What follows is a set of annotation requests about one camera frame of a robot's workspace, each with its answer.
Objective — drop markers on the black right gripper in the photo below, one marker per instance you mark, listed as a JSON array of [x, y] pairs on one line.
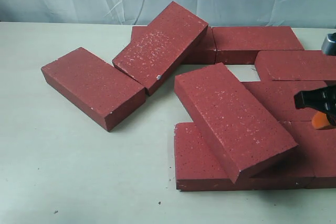
[[323, 101]]

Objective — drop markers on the white-flecked red brick chipped corner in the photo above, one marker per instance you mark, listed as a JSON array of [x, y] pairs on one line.
[[152, 56]]

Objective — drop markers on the front row right red brick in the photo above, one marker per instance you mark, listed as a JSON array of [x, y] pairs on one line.
[[319, 148]]

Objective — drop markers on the third row red brick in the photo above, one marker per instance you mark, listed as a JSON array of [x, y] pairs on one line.
[[278, 98]]

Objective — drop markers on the second row right red brick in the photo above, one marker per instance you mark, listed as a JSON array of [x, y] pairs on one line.
[[295, 65]]

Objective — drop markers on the back row right red brick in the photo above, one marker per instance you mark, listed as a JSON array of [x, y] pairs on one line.
[[240, 45]]

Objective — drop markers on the front row left red brick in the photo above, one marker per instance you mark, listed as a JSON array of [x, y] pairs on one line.
[[197, 169]]

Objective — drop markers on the back row left red brick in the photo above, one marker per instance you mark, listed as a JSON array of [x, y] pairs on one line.
[[204, 53]]

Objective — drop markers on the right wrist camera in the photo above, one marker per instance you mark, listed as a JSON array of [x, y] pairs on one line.
[[329, 45]]

